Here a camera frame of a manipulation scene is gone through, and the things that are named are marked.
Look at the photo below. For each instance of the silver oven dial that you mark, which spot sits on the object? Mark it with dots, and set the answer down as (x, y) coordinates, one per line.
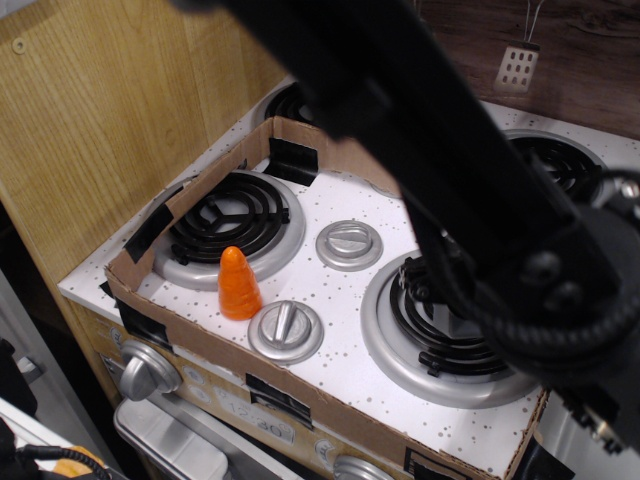
(353, 468)
(146, 372)

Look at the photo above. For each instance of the cardboard box frame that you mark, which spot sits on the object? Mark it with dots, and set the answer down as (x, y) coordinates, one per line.
(337, 402)

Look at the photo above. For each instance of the front right black burner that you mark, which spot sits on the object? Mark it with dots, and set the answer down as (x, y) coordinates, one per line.
(398, 324)

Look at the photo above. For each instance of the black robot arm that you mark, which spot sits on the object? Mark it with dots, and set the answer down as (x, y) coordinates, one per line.
(553, 283)

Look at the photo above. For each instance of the back right black burner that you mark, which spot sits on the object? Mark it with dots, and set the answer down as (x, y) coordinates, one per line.
(568, 163)

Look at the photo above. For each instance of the silver stove knob lower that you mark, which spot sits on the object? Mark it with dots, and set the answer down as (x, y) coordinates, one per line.
(286, 332)

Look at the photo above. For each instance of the orange object bottom left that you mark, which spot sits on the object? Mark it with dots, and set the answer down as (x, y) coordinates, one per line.
(71, 468)

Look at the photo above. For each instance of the silver oven dial left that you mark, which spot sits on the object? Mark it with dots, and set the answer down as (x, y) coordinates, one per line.
(146, 372)

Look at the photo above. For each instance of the back left black burner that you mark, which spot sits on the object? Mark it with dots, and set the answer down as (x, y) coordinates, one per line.
(287, 102)

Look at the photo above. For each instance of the front left black burner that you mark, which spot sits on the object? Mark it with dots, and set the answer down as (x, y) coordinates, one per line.
(252, 211)

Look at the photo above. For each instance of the silver stove knob upper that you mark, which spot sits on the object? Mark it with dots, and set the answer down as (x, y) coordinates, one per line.
(349, 246)

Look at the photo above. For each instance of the black burner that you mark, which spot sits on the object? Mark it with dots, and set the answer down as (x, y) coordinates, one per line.
(287, 102)
(252, 211)
(568, 163)
(398, 324)

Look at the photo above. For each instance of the grey sink basin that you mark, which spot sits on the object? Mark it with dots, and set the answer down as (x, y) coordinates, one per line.
(574, 447)

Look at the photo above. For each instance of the silver stove knob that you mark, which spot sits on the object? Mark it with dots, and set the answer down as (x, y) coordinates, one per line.
(349, 246)
(286, 332)

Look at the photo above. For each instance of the orange plastic carrot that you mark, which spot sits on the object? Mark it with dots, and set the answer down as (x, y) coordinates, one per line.
(239, 294)

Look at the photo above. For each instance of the hanging metal grater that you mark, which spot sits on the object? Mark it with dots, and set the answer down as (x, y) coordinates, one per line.
(520, 58)

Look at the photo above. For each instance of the silver oven dial right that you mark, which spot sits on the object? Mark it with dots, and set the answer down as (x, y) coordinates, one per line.
(353, 468)

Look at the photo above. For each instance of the silver oven door handle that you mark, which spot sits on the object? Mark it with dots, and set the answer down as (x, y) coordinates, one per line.
(177, 450)

